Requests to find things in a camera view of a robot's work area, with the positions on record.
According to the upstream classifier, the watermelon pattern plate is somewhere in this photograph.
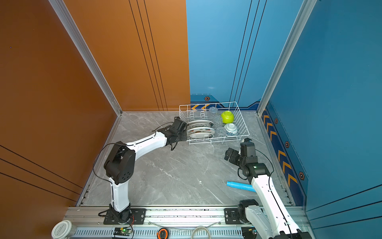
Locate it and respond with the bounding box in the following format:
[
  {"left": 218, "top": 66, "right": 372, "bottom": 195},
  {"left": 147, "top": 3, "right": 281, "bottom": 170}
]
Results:
[{"left": 187, "top": 127, "right": 215, "bottom": 139}]

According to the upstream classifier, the green red rimmed plate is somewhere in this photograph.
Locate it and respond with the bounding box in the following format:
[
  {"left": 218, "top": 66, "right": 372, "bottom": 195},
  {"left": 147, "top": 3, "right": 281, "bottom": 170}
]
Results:
[{"left": 188, "top": 119, "right": 213, "bottom": 128}]

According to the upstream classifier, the white wire dish rack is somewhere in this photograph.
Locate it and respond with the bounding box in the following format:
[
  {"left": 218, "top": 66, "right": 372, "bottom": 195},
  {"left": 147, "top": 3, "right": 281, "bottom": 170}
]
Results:
[{"left": 179, "top": 102, "right": 250, "bottom": 144}]

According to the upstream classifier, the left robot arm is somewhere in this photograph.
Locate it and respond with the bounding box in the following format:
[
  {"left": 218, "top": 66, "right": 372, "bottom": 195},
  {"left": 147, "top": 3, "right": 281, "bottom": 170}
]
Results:
[{"left": 103, "top": 117, "right": 187, "bottom": 225}]

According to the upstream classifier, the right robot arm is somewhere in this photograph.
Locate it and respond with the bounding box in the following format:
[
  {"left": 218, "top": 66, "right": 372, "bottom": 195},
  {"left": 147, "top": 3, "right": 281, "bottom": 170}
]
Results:
[{"left": 224, "top": 138, "right": 312, "bottom": 239}]

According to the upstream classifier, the blue white porcelain bowl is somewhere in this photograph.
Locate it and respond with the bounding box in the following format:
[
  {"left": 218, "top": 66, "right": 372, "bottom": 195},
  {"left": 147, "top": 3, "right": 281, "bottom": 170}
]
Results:
[{"left": 224, "top": 123, "right": 238, "bottom": 136}]

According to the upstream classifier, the light blue cylinder tube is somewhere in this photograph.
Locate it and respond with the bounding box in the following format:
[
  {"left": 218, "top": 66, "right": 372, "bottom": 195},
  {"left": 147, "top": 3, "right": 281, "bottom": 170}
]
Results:
[{"left": 226, "top": 181, "right": 256, "bottom": 192}]

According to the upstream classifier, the clear glass cup near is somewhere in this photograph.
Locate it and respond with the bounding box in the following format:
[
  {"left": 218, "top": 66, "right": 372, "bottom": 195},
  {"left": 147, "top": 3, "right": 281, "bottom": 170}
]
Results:
[{"left": 215, "top": 126, "right": 227, "bottom": 137}]

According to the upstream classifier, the clear glass cup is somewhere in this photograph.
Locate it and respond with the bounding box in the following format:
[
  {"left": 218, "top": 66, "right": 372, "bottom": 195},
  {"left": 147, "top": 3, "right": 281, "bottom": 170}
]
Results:
[
  {"left": 215, "top": 126, "right": 227, "bottom": 137},
  {"left": 213, "top": 116, "right": 222, "bottom": 127},
  {"left": 209, "top": 106, "right": 218, "bottom": 118}
]

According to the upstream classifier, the clear glass cup far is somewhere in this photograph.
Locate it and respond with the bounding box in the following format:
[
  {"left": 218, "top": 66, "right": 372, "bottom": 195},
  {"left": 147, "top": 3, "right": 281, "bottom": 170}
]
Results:
[{"left": 209, "top": 106, "right": 218, "bottom": 118}]

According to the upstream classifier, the clear glass cup middle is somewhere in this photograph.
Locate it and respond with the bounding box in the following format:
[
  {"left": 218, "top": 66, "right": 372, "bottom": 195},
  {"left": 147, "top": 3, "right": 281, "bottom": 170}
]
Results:
[{"left": 213, "top": 116, "right": 222, "bottom": 127}]

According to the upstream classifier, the lime green bowl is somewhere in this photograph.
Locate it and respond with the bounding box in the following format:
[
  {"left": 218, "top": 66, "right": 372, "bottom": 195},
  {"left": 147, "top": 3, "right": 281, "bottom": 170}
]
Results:
[{"left": 221, "top": 111, "right": 235, "bottom": 124}]

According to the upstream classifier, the green circuit board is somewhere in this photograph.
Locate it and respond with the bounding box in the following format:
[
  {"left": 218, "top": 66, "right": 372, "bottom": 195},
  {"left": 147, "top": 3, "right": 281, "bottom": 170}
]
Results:
[{"left": 113, "top": 227, "right": 134, "bottom": 239}]

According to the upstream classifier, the white cable loop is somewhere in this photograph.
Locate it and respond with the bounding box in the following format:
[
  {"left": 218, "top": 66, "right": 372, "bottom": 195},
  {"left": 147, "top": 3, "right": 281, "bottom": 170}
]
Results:
[{"left": 190, "top": 226, "right": 212, "bottom": 239}]

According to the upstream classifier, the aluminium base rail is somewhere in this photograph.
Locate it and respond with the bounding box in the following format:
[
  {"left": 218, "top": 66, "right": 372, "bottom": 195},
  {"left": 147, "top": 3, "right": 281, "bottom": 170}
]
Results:
[{"left": 64, "top": 206, "right": 315, "bottom": 239}]

